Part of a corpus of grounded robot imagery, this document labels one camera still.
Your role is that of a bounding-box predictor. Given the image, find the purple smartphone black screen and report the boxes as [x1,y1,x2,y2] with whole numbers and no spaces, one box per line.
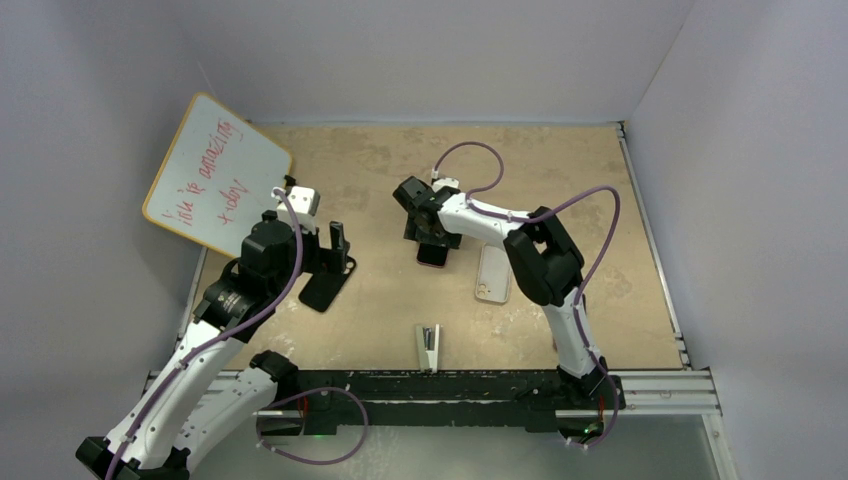
[416,243,450,268]

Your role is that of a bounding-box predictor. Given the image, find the black phone case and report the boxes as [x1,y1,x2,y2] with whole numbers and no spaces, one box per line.
[298,257,357,313]

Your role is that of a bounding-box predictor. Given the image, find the black aluminium mounting rail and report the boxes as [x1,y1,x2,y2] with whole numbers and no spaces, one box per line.
[142,368,723,439]

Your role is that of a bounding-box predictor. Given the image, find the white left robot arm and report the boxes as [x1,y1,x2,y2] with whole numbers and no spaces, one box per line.
[75,210,356,479]

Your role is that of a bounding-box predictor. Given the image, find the white phone case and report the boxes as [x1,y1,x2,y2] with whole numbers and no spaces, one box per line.
[474,244,511,305]

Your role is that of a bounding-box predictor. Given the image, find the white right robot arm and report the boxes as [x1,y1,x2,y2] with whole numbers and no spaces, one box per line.
[392,176,624,408]

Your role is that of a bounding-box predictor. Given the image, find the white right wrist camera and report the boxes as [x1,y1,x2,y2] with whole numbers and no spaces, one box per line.
[431,176,459,192]

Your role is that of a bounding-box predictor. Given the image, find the white stapler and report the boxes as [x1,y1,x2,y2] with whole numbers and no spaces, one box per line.
[415,324,441,374]

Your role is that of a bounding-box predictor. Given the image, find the yellow framed whiteboard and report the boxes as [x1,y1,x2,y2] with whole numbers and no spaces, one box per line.
[142,92,292,257]

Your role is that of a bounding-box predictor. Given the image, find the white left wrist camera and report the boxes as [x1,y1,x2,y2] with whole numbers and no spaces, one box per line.
[272,186,320,235]

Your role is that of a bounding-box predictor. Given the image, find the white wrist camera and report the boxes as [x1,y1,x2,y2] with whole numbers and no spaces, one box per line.
[431,176,459,192]
[272,186,320,235]

